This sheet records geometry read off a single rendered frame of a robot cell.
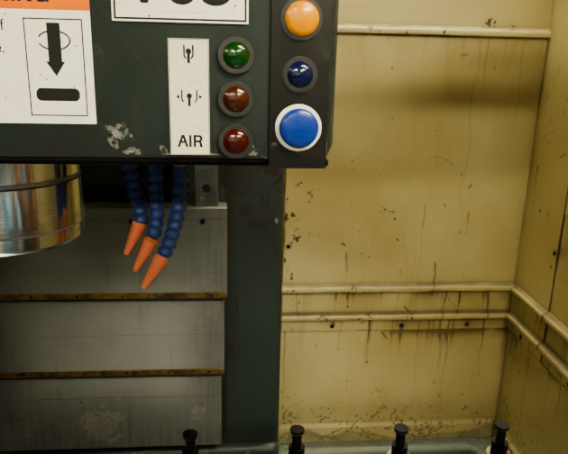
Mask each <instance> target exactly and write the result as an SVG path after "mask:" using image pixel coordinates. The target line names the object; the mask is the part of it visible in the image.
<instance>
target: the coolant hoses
mask: <svg viewBox="0 0 568 454"><path fill-rule="evenodd" d="M172 166H173V167H172V169H171V170H172V173H173V174H174V175H173V176H172V179H171V180H172V182H173V183H174V184H173V186H172V188H171V191H172V192H173V194H172V195H171V201H172V203H171V205H170V210H171V212H170V213H169V221H168V222H167V227H168V229H166V231H165V232H164V236H165V237H164V238H163V239H162V240H161V242H160V243H161V245H160V246H159V247H158V249H157V252H158V253H157V254H155V255H154V257H153V259H152V262H151V264H150V267H149V269H148V271H147V273H146V276H145V278H144V280H143V282H142V286H141V288H143V289H147V288H148V286H149V285H150V284H151V282H152V281H153V280H154V279H155V277H156V276H158V275H159V273H160V272H161V271H162V270H163V268H164V267H165V266H166V265H167V264H168V258H170V257H171V256H172V253H173V250H172V249H175V248H176V246H177V241H176V240H178V239H179V237H180V233H179V231H180V230H182V228H183V225H182V222H183V221H184V219H185V215H184V214H183V213H184V212H185V211H186V209H187V208H186V205H185V202H186V201H187V200H188V198H187V195H186V192H187V191H188V187H187V185H186V183H187V182H188V176H187V175H186V174H187V173H188V167H187V165H172ZM136 168H137V165H121V170H123V171H124V172H123V179H124V180H125V182H124V186H125V188H126V189H128V191H127V195H128V197H129V198H131V200H130V205H131V206H132V207H133V215H135V216H134V217H133V221H132V226H131V229H130V232H129V235H128V239H127V242H126V244H125V248H124V254H126V255H129V254H130V253H131V251H132V250H133V248H134V246H135V244H136V243H137V241H138V240H139V239H140V237H141V236H142V233H143V232H144V230H145V229H146V227H147V223H148V225H149V226H150V227H149V228H148V229H147V231H146V233H147V235H148V236H146V237H144V238H143V241H142V246H141V247H140V250H139V252H138V255H137V258H136V260H135V262H134V265H133V271H135V272H138V271H139V270H140V268H141V267H142V265H143V264H144V262H145V261H146V260H147V258H148V257H149V256H150V255H151V253H152V252H153V251H154V249H155V248H156V247H157V245H158V241H157V240H156V239H158V238H159V237H161V235H162V230H161V228H162V227H163V226H164V221H163V220H162V218H164V216H165V213H164V210H163V209H164V208H165V204H164V202H163V199H164V194H163V192H162V191H161V190H162V189H163V187H164V185H163V184H162V182H161V180H162V179H163V175H162V174H161V171H162V166H161V165H147V166H146V171H147V172H148V174H147V177H146V178H147V180H148V181H149V183H148V186H147V187H148V190H150V193H149V195H148V197H149V199H150V200H151V201H150V203H149V207H150V209H151V210H150V212H149V216H150V217H151V219H150V220H149V218H148V216H147V213H148V208H147V206H146V205H145V203H146V199H145V198H144V197H143V196H142V195H143V191H142V189H141V188H140V187H139V186H140V185H141V182H140V180H139V179H138V178H137V177H138V176H139V174H138V172H137V171H136V170H135V169H136Z"/></svg>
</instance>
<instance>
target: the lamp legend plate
mask: <svg viewBox="0 0 568 454"><path fill-rule="evenodd" d="M168 64H169V127H170V155H210V117H209V39H181V38H168Z"/></svg>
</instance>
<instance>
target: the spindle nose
mask: <svg viewBox="0 0 568 454"><path fill-rule="evenodd" d="M81 169H82V165H77V164H0V257H7V256H16V255H23V254H30V253H34V252H39V251H44V250H50V249H53V248H57V247H59V246H61V245H64V244H66V243H69V242H71V241H73V240H75V239H76V238H77V237H78V236H79V235H80V234H81V233H82V232H83V231H84V229H85V221H84V217H85V215H86V207H85V195H84V182H83V171H82V170H81Z"/></svg>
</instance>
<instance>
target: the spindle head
mask: <svg viewBox="0 0 568 454"><path fill-rule="evenodd" d="M89 9H90V23H91V38H92V52H93V68H94V82H95V97H96V124H69V123H0V164H77V165H197V166H269V127H270V24H271V0H249V24H230V23H165V22H131V21H112V7H111V0H89ZM338 9H339V0H333V11H332V31H331V52H330V73H329V93H328V114H327V135H326V155H328V152H329V150H330V149H331V147H332V144H333V124H334V87H335V67H336V48H337V29H338ZM233 36H239V37H243V38H245V39H246V40H247V41H248V42H249V43H250V44H251V45H252V47H253V50H254V61H253V63H252V65H251V67H250V68H249V69H248V70H247V71H245V72H243V73H241V74H233V73H230V72H227V71H226V70H225V69H223V67H222V66H221V65H220V63H219V60H218V49H219V47H220V45H221V43H222V42H223V41H224V40H225V39H227V38H229V37H233ZM168 38H181V39H209V117H210V155H170V127H169V64H168ZM230 81H242V82H244V83H245V84H246V85H248V86H249V87H250V89H251V90H252V92H253V97H254V101H253V106H252V109H251V110H250V112H249V113H247V114H246V115H244V116H240V117H232V116H229V115H227V114H226V113H224V112H223V111H222V109H221V108H220V106H219V103H218V95H219V92H220V89H221V88H222V87H223V85H225V84H226V83H228V82H230ZM232 123H239V124H242V125H244V126H246V127H247V128H248V129H249V130H250V131H251V133H252V137H253V146H252V150H251V151H250V152H249V154H247V155H246V156H245V157H243V158H240V159H232V158H229V157H227V156H225V154H224V153H223V152H222V151H221V150H220V148H219V144H218V138H219V134H220V132H221V130H222V129H223V128H224V127H225V126H227V125H229V124H232ZM326 155H325V166H327V165H328V159H327V158H326Z"/></svg>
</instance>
